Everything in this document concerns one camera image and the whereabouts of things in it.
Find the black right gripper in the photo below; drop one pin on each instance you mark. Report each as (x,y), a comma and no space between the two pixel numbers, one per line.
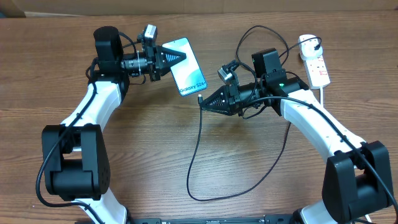
(231,98)

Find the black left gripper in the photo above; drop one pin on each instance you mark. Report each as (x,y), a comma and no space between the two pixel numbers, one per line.
(158,53)

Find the Samsung Galaxy smartphone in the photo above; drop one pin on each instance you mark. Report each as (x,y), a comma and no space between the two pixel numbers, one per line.
(187,74)

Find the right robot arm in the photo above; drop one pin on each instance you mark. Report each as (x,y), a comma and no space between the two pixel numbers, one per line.
(357,178)

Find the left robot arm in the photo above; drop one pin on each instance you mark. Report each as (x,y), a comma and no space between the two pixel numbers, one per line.
(75,169)

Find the white charger plug adapter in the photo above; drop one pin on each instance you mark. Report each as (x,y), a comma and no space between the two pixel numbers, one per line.
(310,46)

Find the white power strip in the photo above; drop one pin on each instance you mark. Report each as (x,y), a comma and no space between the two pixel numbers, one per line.
(317,73)

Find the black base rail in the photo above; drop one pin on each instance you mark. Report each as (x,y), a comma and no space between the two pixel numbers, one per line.
(267,219)

